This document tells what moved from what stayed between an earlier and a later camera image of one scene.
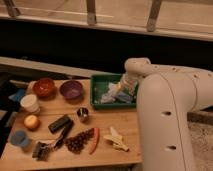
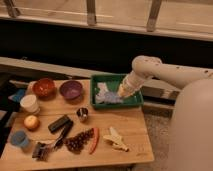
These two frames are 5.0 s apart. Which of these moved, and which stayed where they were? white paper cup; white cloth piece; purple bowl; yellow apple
Moved: white cloth piece
Stayed: white paper cup; yellow apple; purple bowl
